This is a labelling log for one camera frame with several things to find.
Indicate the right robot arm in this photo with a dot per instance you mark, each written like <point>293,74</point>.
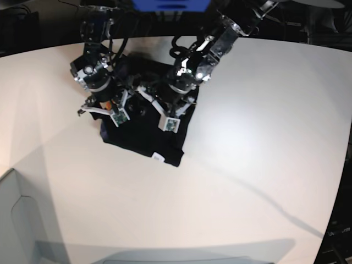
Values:
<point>101,71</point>

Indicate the black equipment at right edge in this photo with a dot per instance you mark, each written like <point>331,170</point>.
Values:
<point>337,243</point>

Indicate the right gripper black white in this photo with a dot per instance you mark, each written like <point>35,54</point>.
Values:
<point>109,97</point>

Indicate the black T-shirt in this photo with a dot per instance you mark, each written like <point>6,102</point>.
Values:
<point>145,139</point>

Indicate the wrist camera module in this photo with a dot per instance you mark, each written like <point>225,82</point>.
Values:
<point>119,116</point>
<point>169,124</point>

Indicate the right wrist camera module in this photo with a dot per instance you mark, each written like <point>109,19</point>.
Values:
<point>119,116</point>

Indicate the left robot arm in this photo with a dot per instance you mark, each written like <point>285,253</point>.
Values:
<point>176,90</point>

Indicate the blue box at top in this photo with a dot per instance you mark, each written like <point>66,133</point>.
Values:
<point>171,5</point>

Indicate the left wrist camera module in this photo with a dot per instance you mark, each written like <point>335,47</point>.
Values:
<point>169,124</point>

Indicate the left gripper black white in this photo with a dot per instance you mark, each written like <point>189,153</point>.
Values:
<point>160,104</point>

